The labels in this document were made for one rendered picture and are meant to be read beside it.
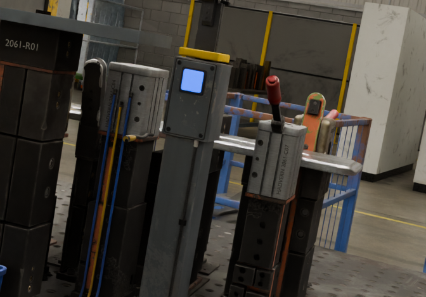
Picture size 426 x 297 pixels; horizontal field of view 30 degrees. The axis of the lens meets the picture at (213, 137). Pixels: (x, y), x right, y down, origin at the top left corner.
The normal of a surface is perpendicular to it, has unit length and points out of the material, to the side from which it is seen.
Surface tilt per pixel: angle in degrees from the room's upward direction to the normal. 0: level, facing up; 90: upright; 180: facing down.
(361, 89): 90
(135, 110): 90
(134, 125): 90
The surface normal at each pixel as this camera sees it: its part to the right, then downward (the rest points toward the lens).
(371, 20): -0.41, 0.03
